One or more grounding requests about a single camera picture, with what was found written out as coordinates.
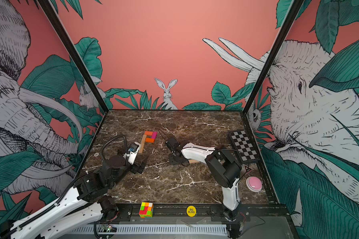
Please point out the white ventilation grille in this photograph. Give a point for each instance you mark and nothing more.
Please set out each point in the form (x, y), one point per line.
(140, 229)

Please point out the natural wood block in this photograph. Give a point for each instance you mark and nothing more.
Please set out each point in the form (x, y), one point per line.
(143, 139)
(141, 148)
(192, 161)

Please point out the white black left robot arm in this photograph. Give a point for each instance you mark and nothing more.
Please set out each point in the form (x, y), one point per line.
(85, 201)

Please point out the colourful puzzle cube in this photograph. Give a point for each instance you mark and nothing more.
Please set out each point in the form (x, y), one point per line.
(146, 210)

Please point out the black white checkerboard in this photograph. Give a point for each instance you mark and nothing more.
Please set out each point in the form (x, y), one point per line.
(243, 148)

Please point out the black front rail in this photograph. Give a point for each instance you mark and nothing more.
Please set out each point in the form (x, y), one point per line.
(217, 212)

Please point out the yellow big blind chip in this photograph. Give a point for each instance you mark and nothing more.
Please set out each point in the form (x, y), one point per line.
(191, 211)

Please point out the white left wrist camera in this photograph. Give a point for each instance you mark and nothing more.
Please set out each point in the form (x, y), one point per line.
(132, 152)

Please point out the pink round button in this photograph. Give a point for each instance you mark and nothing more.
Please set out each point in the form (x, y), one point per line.
(254, 184)

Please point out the magenta block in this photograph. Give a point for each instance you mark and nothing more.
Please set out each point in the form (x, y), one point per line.
(154, 135)

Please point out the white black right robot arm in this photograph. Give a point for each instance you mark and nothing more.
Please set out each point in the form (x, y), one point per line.
(224, 167)

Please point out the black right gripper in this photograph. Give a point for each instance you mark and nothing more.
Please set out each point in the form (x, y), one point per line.
(171, 155)

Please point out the small circuit board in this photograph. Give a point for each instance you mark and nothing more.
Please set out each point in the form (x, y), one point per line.
(107, 229)

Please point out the small triangle warning sign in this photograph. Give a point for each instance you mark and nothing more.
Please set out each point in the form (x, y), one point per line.
(247, 169)

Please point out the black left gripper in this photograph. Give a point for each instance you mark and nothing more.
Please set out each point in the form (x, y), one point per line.
(136, 168)

